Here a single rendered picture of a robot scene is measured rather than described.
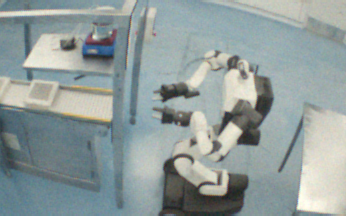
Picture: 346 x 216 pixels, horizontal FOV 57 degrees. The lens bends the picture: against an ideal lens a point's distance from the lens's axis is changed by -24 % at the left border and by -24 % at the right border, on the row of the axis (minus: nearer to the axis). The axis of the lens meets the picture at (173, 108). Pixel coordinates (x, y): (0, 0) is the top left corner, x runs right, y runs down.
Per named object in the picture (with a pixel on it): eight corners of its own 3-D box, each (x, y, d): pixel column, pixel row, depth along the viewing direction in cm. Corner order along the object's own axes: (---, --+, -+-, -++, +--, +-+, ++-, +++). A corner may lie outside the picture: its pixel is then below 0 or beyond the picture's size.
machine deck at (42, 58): (125, 41, 237) (126, 36, 234) (113, 79, 209) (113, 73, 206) (42, 38, 235) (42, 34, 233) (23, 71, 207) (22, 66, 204)
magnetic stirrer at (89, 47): (120, 38, 232) (121, 26, 226) (113, 58, 216) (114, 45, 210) (90, 37, 231) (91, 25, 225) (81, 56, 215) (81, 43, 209)
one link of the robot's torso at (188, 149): (181, 155, 283) (240, 129, 264) (179, 173, 270) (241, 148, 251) (168, 141, 275) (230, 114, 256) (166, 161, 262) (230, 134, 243)
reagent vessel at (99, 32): (116, 29, 223) (119, 3, 211) (110, 42, 212) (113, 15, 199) (93, 28, 223) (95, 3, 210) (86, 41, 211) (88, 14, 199)
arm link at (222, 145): (221, 168, 215) (247, 135, 214) (208, 160, 208) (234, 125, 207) (211, 158, 225) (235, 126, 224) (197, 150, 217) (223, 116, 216)
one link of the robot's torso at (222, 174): (224, 178, 301) (229, 167, 293) (224, 197, 286) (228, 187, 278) (199, 176, 301) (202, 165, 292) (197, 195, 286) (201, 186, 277)
